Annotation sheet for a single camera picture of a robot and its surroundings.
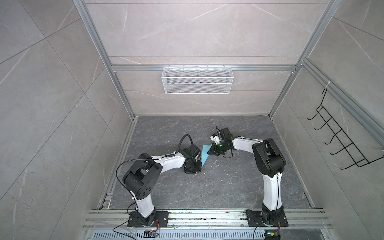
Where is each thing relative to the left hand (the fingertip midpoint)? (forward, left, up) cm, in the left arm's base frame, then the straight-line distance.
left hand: (200, 168), depth 90 cm
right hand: (+12, -6, -2) cm, 14 cm away
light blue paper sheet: (+10, -4, -1) cm, 10 cm away
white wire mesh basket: (+51, -1, +29) cm, 59 cm away
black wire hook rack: (-8, -63, +32) cm, 71 cm away
